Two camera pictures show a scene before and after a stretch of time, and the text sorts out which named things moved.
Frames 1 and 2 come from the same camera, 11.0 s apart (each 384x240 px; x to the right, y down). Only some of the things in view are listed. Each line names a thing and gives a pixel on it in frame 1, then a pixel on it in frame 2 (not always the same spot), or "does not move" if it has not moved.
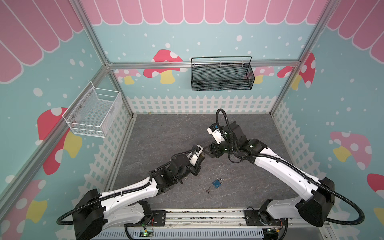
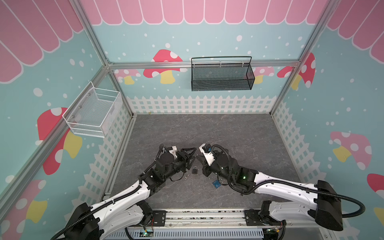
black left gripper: x=197 y=167 → x=185 y=158
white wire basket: x=95 y=111 does not move
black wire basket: x=222 y=73 does not move
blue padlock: x=217 y=182 does not move
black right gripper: x=216 y=148 → x=206 y=162
